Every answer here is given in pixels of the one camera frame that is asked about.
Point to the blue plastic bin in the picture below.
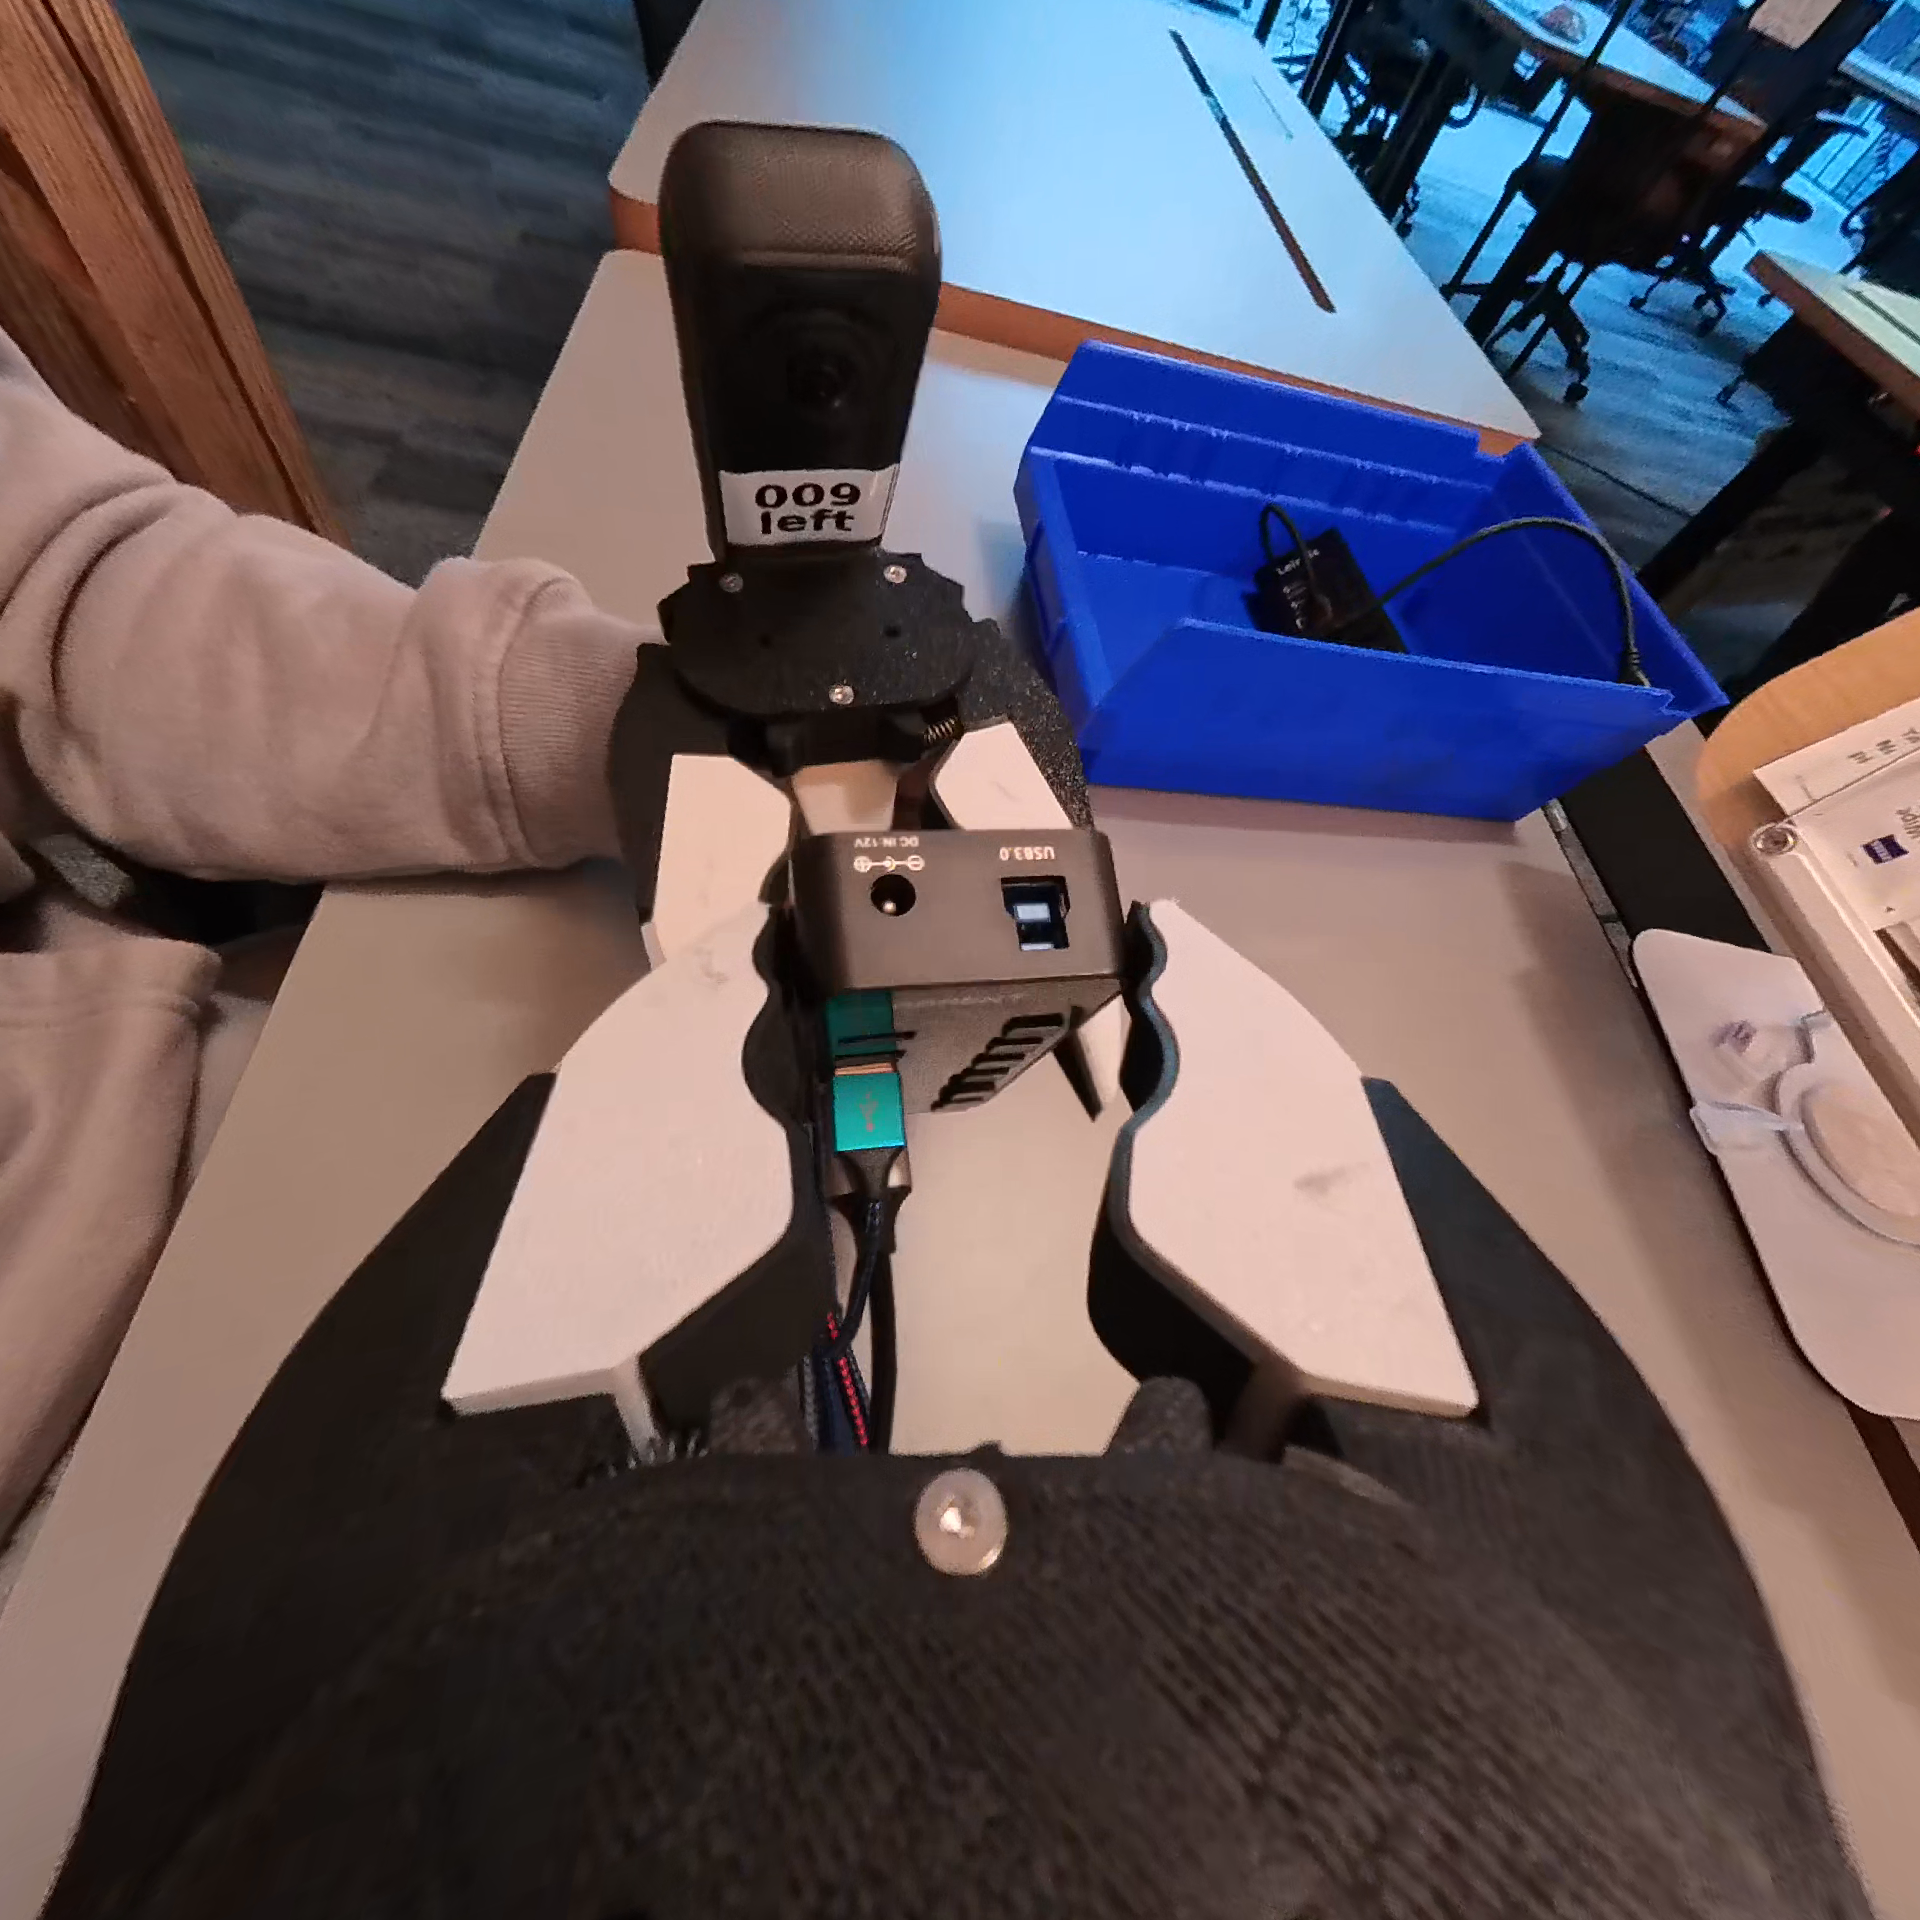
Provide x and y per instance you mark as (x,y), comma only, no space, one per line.
(1320,720)

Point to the person's left forearm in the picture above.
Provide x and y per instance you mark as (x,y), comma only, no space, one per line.
(301,690)

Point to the light wooden table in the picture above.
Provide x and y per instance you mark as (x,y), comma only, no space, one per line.
(1846,308)

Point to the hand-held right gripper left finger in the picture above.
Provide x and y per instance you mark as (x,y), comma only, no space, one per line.
(631,1185)

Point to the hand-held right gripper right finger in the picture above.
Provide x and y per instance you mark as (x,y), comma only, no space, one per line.
(1290,1185)

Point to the rounded wooden board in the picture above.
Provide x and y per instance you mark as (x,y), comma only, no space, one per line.
(1799,690)

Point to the person's grey sweatshirt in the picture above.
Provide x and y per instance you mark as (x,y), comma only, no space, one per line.
(92,1126)

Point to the white clip bar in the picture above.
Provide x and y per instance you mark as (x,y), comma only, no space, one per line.
(1814,961)

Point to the black power adapter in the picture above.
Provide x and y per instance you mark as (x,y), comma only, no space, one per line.
(1320,592)

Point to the packaged white face mask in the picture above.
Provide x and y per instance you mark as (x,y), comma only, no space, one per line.
(1770,1276)

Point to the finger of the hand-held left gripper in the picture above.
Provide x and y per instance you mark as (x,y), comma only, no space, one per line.
(711,839)
(1005,780)

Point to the printed instruction sheet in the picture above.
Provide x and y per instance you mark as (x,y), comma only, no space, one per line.
(1875,758)

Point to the lens wipe packet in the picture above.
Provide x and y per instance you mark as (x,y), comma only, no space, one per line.
(1875,854)

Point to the black docking box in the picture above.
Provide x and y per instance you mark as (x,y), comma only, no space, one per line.
(961,913)

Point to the wooden door frame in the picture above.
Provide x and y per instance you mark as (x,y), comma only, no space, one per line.
(92,180)

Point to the black office chair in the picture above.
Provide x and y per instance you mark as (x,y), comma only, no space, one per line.
(1709,193)
(1547,225)

